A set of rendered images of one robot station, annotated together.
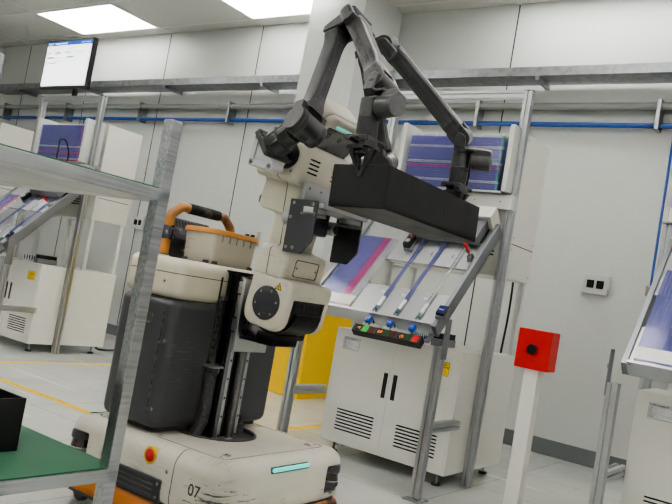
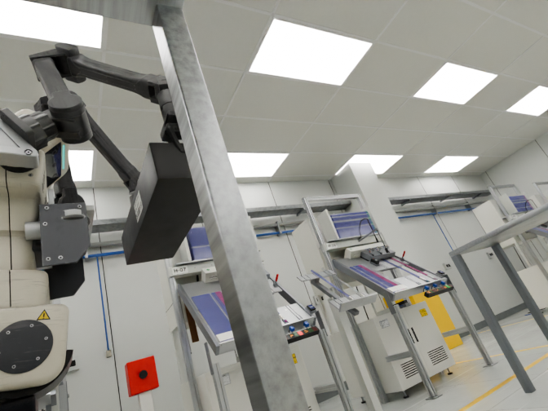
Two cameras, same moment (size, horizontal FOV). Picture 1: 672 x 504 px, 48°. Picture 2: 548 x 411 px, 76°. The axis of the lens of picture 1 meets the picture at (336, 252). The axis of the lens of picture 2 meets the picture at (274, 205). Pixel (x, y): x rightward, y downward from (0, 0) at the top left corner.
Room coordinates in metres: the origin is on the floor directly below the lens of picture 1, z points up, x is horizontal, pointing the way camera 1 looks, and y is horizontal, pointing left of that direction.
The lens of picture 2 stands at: (1.48, 0.64, 0.53)
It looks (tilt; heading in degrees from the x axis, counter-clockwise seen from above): 23 degrees up; 290
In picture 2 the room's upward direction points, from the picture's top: 20 degrees counter-clockwise
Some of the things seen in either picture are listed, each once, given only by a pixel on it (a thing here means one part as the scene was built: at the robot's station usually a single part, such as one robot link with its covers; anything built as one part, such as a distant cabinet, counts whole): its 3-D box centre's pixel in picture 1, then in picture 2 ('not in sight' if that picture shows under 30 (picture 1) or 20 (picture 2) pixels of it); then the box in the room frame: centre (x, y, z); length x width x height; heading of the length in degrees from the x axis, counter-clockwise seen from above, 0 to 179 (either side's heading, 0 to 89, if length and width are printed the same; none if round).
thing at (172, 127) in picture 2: (364, 160); (178, 141); (1.92, -0.03, 1.14); 0.07 x 0.07 x 0.09; 56
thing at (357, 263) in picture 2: not in sight; (389, 309); (2.01, -2.82, 0.65); 1.01 x 0.73 x 1.29; 145
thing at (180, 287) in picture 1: (209, 332); not in sight; (2.52, 0.37, 0.59); 0.55 x 0.34 x 0.83; 146
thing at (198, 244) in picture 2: not in sight; (219, 243); (2.87, -1.71, 1.52); 0.51 x 0.13 x 0.27; 55
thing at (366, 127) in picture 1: (366, 132); (174, 119); (1.91, -0.03, 1.21); 0.10 x 0.07 x 0.07; 146
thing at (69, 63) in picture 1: (73, 68); not in sight; (5.60, 2.19, 2.10); 0.58 x 0.14 x 0.41; 55
